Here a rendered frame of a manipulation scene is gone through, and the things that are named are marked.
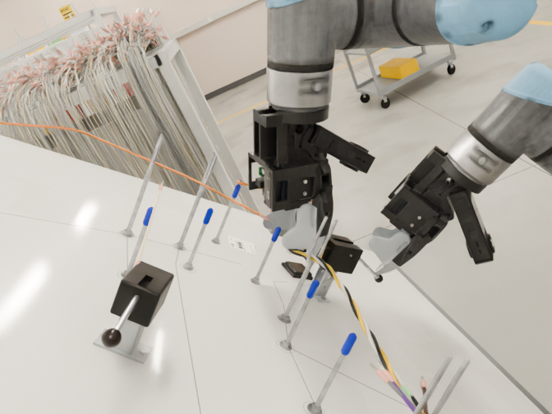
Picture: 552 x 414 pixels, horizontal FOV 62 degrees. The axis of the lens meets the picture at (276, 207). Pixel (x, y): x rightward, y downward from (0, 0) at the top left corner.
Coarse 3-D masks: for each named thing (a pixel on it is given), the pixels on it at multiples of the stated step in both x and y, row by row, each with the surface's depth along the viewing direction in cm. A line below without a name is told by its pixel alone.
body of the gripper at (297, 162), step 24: (264, 120) 51; (288, 120) 51; (312, 120) 51; (264, 144) 54; (288, 144) 54; (264, 168) 54; (288, 168) 53; (312, 168) 54; (264, 192) 56; (288, 192) 54; (312, 192) 56
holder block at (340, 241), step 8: (336, 240) 66; (344, 240) 67; (336, 248) 63; (344, 248) 64; (352, 248) 65; (360, 248) 66; (328, 256) 64; (336, 256) 64; (344, 256) 65; (352, 256) 66; (360, 256) 66; (336, 264) 65; (344, 264) 65; (352, 264) 66; (344, 272) 66; (352, 272) 67
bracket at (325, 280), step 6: (318, 270) 68; (324, 270) 68; (318, 276) 68; (324, 276) 66; (330, 276) 67; (324, 282) 67; (330, 282) 67; (306, 288) 68; (318, 288) 67; (324, 288) 67; (318, 294) 67; (324, 294) 68; (318, 300) 66; (324, 300) 67
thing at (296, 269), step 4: (284, 264) 73; (288, 264) 72; (292, 264) 73; (296, 264) 73; (300, 264) 74; (284, 268) 73; (288, 268) 72; (292, 268) 71; (296, 268) 72; (300, 268) 73; (304, 268) 73; (288, 272) 72; (292, 272) 71; (296, 272) 71; (300, 272) 71; (292, 276) 70; (296, 276) 71; (300, 276) 71; (308, 276) 72
